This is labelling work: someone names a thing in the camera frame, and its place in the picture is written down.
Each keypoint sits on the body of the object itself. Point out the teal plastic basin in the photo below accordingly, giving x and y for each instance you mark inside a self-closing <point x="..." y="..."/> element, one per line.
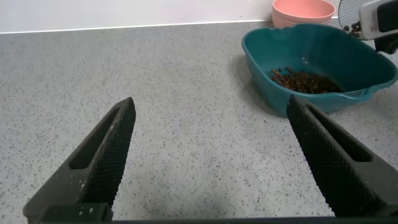
<point x="326" y="53"/>

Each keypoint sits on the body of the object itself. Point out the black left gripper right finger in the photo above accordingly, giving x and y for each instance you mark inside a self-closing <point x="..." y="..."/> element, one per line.
<point x="335" y="161"/>

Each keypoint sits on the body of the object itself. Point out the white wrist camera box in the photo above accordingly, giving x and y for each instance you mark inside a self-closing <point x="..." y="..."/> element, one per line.
<point x="370" y="18"/>

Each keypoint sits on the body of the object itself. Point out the pink plastic bowl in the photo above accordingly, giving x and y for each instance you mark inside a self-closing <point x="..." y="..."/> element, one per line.
<point x="301" y="11"/>

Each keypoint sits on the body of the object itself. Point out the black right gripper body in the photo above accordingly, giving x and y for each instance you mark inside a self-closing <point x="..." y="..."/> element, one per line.
<point x="387" y="46"/>

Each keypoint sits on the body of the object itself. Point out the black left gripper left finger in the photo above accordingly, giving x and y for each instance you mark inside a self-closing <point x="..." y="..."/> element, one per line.
<point x="102" y="155"/>

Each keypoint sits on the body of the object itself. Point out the transparent blue ribbed cup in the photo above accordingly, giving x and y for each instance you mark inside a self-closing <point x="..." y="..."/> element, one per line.
<point x="349" y="11"/>

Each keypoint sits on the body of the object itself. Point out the brown pellets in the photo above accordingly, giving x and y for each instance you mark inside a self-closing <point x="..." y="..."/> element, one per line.
<point x="304" y="82"/>

